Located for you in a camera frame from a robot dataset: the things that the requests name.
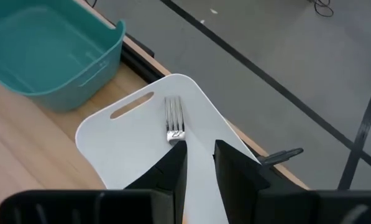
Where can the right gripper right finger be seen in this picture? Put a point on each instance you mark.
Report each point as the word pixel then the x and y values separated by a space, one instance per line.
pixel 235 177

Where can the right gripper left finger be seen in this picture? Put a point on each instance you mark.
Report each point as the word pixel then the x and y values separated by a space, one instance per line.
pixel 172 174

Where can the silver fork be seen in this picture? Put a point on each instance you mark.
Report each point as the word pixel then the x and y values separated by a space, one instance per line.
pixel 174 124

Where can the white plastic cutting board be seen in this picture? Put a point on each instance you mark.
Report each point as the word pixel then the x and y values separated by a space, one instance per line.
pixel 135 146

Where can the black table clamp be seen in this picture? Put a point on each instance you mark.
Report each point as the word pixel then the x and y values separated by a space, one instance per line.
pixel 281 155

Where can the teal plastic bin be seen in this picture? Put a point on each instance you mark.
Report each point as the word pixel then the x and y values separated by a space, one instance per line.
pixel 42 53

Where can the black table-edge rail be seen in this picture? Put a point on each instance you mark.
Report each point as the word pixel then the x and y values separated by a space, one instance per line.
pixel 141 59

